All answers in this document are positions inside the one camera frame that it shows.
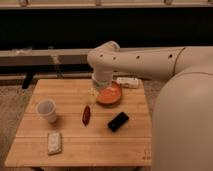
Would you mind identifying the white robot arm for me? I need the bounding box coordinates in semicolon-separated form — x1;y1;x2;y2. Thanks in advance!
87;41;213;171

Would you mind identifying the orange bowl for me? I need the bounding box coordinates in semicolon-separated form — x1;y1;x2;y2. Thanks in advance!
97;82;122;105

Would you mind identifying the red chip bag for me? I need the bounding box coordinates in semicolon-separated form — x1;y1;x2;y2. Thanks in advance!
82;105;91;126

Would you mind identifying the white box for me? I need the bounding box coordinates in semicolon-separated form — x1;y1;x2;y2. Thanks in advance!
116;77;139;88

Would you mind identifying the black phone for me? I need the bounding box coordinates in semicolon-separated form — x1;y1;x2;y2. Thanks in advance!
108;112;129;132

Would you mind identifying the wooden table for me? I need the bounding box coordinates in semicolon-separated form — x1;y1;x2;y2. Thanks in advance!
5;79;151;167

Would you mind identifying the white plastic cup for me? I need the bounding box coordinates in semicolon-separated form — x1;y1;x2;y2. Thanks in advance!
36;99;57;123

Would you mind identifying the white snack packet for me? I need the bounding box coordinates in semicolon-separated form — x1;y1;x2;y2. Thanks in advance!
47;132;62;155

